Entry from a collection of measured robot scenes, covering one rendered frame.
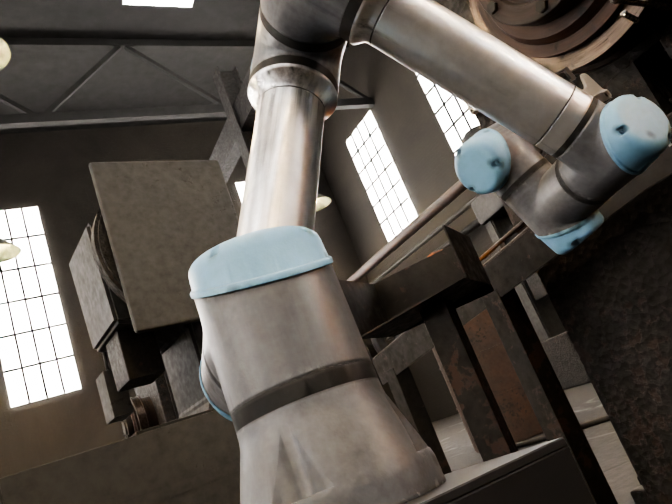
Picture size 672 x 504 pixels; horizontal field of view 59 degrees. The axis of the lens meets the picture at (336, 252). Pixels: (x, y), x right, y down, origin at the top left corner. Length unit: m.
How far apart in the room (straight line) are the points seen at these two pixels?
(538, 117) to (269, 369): 0.41
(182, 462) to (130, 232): 1.29
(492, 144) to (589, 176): 0.13
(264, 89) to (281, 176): 0.14
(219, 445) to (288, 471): 2.59
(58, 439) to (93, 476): 7.78
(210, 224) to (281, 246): 3.21
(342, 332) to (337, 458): 0.09
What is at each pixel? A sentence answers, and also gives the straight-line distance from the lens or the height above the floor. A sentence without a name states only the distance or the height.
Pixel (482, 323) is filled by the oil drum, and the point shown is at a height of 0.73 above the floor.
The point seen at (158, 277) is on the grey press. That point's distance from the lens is 3.38.
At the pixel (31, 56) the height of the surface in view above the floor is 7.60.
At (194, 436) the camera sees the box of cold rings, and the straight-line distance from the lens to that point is 2.98.
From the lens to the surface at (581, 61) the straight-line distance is 1.29.
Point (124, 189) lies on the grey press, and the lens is 3.59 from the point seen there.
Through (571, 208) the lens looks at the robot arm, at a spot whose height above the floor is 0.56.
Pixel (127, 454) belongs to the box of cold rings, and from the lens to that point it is 2.90.
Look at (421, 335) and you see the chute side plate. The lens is 1.74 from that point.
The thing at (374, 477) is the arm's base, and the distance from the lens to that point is 0.40.
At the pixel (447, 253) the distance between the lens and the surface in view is 1.40.
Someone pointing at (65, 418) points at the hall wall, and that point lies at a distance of 10.69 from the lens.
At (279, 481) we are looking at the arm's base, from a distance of 0.41.
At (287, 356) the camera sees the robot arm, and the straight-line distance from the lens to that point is 0.42.
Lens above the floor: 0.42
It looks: 16 degrees up
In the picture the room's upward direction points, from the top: 22 degrees counter-clockwise
